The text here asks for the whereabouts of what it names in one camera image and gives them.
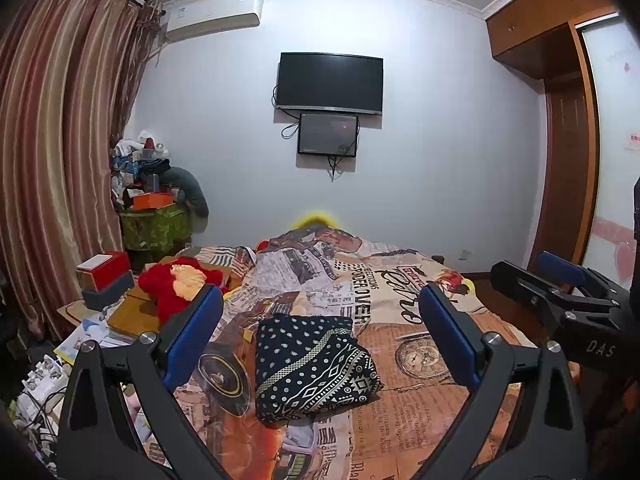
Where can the pile of clothes and bags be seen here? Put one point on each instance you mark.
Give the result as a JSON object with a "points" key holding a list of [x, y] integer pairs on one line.
{"points": [[135, 160]]}

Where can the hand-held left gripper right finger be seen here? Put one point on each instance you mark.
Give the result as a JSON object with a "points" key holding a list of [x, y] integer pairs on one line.
{"points": [[450, 340]]}

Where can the navy patterned hooded garment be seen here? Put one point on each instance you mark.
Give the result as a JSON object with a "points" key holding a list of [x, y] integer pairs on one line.
{"points": [[310, 370]]}

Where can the white wall socket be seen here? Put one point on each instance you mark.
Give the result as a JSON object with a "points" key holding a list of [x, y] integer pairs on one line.
{"points": [[465, 254]]}

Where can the white sliding wardrobe door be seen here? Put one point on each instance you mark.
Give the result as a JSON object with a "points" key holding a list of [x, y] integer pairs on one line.
{"points": [[615, 100]]}

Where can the newspaper printed blanket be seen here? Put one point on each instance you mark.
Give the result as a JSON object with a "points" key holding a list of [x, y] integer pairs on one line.
{"points": [[400, 410]]}

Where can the red box with white lid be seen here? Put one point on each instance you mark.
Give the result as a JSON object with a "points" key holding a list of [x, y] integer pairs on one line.
{"points": [[107, 270]]}

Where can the large black television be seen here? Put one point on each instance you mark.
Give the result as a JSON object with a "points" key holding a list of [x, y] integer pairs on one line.
{"points": [[330, 82]]}

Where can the striped brown curtain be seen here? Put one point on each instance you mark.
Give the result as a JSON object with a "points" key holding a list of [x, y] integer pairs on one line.
{"points": [[55, 135]]}

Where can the small black monitor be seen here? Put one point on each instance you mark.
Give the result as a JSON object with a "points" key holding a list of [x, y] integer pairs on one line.
{"points": [[327, 135]]}

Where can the brown cardboard box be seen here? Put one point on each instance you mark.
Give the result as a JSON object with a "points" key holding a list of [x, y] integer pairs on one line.
{"points": [[132, 312]]}

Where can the white air conditioner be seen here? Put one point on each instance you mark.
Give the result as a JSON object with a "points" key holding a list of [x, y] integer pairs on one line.
{"points": [[215, 17]]}

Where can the yellow plush toy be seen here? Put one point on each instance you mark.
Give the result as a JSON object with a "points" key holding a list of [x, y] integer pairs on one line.
{"points": [[315, 220]]}

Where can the pink door sticker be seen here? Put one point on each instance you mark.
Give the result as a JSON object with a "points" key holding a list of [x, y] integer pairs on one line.
{"points": [[615, 245]]}

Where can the white power strip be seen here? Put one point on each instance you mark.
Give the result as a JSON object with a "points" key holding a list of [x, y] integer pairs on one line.
{"points": [[42, 385]]}

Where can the grey plush pillow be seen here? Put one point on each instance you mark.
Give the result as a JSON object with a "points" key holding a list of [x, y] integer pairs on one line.
{"points": [[192, 190]]}

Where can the wooden door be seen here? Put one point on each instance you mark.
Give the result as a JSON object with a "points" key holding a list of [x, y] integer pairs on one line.
{"points": [[565, 170]]}

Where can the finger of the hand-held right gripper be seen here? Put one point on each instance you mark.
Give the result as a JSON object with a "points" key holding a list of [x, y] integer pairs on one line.
{"points": [[562, 266], [540, 287]]}

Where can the red plush toy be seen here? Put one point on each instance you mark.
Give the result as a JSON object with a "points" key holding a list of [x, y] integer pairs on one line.
{"points": [[160, 290]]}

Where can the printed paper booklet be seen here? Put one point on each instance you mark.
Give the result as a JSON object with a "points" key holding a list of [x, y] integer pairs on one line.
{"points": [[87, 337]]}

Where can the orange box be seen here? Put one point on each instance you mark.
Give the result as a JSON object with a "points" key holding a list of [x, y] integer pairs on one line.
{"points": [[152, 201]]}

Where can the wooden overhead cabinet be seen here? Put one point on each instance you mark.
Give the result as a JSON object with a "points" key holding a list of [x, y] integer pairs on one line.
{"points": [[540, 20]]}

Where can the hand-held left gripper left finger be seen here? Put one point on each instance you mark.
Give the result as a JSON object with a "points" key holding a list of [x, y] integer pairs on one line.
{"points": [[192, 340]]}

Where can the red white door label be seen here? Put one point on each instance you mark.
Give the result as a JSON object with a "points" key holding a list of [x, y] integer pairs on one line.
{"points": [[633, 141]]}

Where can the dark grey box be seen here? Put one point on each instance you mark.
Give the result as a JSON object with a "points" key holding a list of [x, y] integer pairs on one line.
{"points": [[110, 294]]}

